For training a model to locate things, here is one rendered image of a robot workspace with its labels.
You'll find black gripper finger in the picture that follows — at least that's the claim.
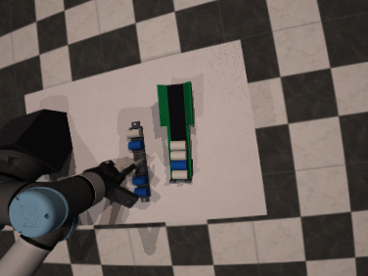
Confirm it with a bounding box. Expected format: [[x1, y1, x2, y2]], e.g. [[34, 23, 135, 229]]
[[119, 157, 143, 178]]

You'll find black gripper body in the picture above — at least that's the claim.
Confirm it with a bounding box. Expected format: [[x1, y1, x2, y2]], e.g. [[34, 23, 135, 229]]
[[82, 160, 125, 190]]

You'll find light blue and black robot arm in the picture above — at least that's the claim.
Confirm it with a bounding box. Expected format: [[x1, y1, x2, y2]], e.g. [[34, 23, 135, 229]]
[[0, 150, 139, 276]]

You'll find beige cylinder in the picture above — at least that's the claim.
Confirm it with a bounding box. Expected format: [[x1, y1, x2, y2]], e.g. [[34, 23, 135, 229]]
[[172, 169, 188, 179], [170, 140, 187, 151], [170, 151, 187, 161], [126, 128, 143, 139]]

